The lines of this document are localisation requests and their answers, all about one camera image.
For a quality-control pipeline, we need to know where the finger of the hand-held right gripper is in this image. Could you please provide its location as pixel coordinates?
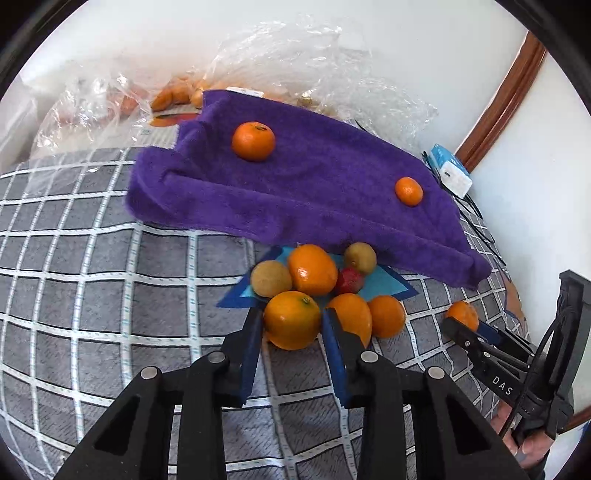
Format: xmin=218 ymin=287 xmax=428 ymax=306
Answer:
xmin=442 ymin=318 xmax=533 ymax=405
xmin=478 ymin=322 xmax=537 ymax=364

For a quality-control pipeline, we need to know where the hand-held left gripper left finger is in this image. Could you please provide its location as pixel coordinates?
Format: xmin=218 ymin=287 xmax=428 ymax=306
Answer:
xmin=55 ymin=307 xmax=265 ymax=480

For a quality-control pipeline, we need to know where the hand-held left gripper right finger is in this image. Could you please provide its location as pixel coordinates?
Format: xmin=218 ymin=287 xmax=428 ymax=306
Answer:
xmin=322 ymin=307 xmax=529 ymax=480

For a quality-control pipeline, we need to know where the small mandarin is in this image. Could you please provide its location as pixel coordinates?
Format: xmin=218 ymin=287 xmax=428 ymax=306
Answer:
xmin=326 ymin=294 xmax=373 ymax=349
xmin=368 ymin=295 xmax=407 ymax=339
xmin=444 ymin=301 xmax=479 ymax=332
xmin=395 ymin=176 xmax=424 ymax=207

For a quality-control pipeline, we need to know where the small red fruit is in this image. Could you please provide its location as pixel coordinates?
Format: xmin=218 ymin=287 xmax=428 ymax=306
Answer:
xmin=334 ymin=267 xmax=366 ymax=296

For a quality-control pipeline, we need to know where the brown kiwi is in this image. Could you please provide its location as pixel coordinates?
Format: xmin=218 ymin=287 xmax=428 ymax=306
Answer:
xmin=344 ymin=242 xmax=378 ymax=277
xmin=250 ymin=260 xmax=293 ymax=298

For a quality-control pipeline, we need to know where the large orange with stem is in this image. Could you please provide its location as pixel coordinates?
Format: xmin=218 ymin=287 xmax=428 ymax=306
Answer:
xmin=231 ymin=121 xmax=276 ymax=162

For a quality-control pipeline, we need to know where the person's right hand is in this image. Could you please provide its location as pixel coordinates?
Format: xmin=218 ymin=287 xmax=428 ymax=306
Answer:
xmin=490 ymin=406 xmax=553 ymax=470

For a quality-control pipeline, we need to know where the blue felt mat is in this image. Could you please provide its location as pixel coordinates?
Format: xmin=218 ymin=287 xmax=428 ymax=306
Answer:
xmin=217 ymin=246 xmax=419 ymax=310

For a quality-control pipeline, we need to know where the purple towel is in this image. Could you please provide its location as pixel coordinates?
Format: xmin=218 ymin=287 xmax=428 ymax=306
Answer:
xmin=126 ymin=90 xmax=492 ymax=291

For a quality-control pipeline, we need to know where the grey checkered bedsheet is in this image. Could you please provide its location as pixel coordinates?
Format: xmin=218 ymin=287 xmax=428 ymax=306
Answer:
xmin=0 ymin=148 xmax=532 ymax=480

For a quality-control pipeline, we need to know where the blue and white packet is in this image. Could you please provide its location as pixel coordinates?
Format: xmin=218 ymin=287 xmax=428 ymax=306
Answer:
xmin=429 ymin=144 xmax=468 ymax=175

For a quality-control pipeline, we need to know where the cluster of small oranges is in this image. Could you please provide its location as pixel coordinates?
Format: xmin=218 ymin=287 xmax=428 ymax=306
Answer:
xmin=151 ymin=76 xmax=206 ymax=112

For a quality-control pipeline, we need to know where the large clear plastic bag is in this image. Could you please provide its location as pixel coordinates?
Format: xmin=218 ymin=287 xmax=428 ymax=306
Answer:
xmin=210 ymin=21 xmax=439 ymax=153

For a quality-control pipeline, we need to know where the crumpled clear plastic bag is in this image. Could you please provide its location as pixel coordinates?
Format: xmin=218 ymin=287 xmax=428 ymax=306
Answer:
xmin=36 ymin=73 xmax=155 ymax=149

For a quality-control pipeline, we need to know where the brown wooden door frame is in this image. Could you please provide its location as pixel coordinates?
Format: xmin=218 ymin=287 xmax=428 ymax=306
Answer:
xmin=455 ymin=32 xmax=549 ymax=172

